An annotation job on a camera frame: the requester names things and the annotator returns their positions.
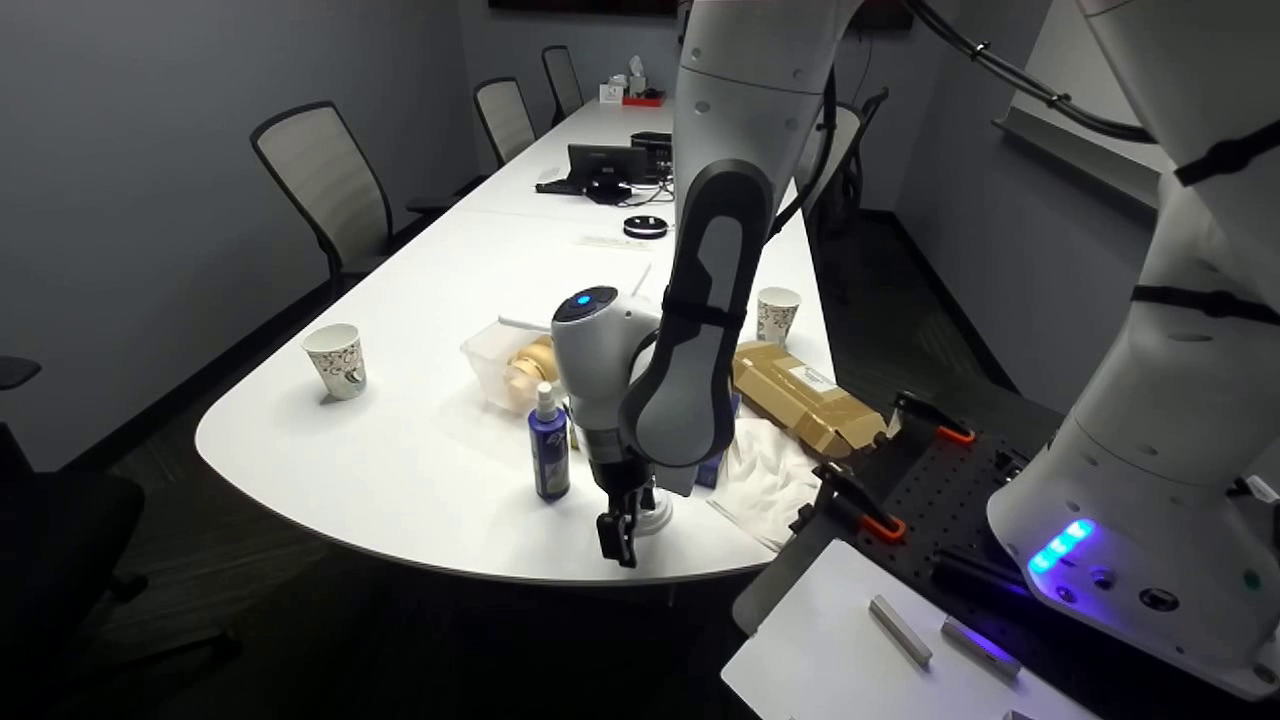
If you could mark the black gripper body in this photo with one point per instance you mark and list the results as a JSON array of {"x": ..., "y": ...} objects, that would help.
[{"x": 616, "y": 469}]

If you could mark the white plastic cup lid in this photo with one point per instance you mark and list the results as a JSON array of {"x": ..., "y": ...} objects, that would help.
[{"x": 667, "y": 508}]

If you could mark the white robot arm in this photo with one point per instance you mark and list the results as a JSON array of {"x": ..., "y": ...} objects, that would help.
[{"x": 1120, "y": 516}]

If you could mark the blue hardcover book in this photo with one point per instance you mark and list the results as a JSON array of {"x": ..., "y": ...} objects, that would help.
[{"x": 710, "y": 469}]

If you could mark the blue spray bottle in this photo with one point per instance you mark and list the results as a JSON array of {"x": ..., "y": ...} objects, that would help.
[{"x": 550, "y": 447}]

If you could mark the white crumpled cloth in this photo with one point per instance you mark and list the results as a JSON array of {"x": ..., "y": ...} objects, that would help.
[{"x": 761, "y": 487}]

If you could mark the clear plastic food container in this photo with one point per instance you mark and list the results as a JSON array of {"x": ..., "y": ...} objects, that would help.
[{"x": 511, "y": 364}]

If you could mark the right patterned paper cup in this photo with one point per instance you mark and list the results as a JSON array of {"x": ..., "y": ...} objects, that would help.
[{"x": 772, "y": 313}]

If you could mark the patterned paper cup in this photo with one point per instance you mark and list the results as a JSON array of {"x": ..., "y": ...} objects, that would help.
[
  {"x": 772, "y": 313},
  {"x": 337, "y": 362}
]

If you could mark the black round puck device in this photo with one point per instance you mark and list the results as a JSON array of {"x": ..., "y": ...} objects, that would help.
[{"x": 647, "y": 226}]

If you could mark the grey metal bar left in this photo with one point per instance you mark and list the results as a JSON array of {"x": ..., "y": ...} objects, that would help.
[{"x": 903, "y": 632}]

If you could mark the grey metal bar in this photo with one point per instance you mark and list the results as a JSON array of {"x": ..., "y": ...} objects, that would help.
[
  {"x": 903, "y": 632},
  {"x": 980, "y": 648}
]

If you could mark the black conference phone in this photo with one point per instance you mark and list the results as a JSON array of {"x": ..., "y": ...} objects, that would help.
[{"x": 605, "y": 173}]

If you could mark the left patterned paper cup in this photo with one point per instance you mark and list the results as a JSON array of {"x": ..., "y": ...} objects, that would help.
[{"x": 337, "y": 362}]

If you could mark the red item far table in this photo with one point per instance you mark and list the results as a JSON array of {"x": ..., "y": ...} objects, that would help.
[{"x": 641, "y": 97}]

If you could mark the grey metal bar right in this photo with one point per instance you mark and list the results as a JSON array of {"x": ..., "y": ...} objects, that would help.
[{"x": 980, "y": 648}]

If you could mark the far mesh office chair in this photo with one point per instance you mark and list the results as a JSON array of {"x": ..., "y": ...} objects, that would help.
[{"x": 562, "y": 78}]

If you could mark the mesh office chair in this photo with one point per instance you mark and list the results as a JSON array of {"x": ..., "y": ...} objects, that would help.
[
  {"x": 504, "y": 118},
  {"x": 562, "y": 78},
  {"x": 328, "y": 183}
]

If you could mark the middle mesh office chair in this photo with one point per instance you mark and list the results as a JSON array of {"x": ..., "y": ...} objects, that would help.
[{"x": 504, "y": 118}]

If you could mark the near mesh office chair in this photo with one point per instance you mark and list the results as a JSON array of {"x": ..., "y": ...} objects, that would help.
[{"x": 328, "y": 183}]

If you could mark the black chair at left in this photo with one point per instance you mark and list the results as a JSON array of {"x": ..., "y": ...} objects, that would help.
[{"x": 58, "y": 559}]

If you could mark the orange handled clamp front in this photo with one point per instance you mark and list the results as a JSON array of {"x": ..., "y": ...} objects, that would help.
[{"x": 844, "y": 495}]

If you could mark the orange handled clamp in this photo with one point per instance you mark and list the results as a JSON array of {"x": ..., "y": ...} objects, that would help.
[
  {"x": 929, "y": 415},
  {"x": 844, "y": 495}
]

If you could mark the orange handled clamp rear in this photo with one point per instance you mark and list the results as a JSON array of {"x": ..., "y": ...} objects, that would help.
[{"x": 929, "y": 415}]

